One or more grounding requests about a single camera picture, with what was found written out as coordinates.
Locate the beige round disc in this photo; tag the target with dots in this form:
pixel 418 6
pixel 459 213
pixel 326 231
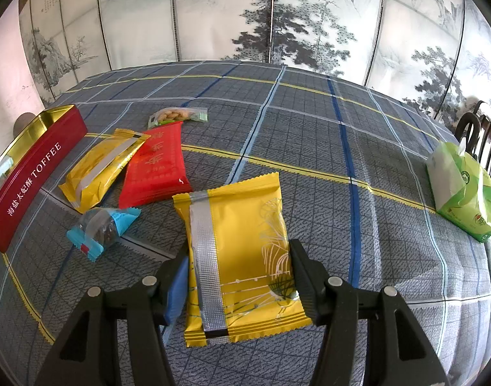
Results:
pixel 22 122

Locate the yellow snack packet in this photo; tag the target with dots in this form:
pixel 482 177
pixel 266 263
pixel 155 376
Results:
pixel 96 173
pixel 245 241

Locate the light blue candy packet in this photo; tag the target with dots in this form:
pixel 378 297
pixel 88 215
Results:
pixel 104 229

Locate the red snack packet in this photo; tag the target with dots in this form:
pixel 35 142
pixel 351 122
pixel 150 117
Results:
pixel 156 169

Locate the painted landscape folding screen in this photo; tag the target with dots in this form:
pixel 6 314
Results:
pixel 229 8

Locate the blue plaid tablecloth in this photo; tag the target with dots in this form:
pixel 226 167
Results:
pixel 309 148

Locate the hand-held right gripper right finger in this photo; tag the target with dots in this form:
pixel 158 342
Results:
pixel 305 277

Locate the green tissue pack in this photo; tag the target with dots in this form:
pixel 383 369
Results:
pixel 466 197

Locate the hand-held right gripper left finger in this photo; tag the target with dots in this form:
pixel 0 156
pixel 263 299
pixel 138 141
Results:
pixel 177 289

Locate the clear peanut packet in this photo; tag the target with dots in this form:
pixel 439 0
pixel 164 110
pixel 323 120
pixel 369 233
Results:
pixel 173 114

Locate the red and gold tin box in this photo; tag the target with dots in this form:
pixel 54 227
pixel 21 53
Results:
pixel 36 177

